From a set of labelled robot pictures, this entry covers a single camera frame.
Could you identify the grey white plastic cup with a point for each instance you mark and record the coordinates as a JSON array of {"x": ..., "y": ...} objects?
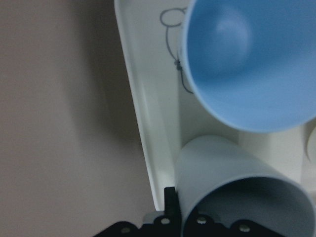
[{"x": 218, "y": 178}]

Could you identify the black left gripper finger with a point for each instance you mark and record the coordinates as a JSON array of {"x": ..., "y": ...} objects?
[{"x": 171, "y": 202}]

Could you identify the light blue cup far left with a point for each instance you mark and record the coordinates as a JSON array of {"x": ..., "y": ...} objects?
[{"x": 252, "y": 63}]

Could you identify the cream plastic tray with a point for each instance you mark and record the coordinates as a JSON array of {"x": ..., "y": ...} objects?
[{"x": 168, "y": 116}]

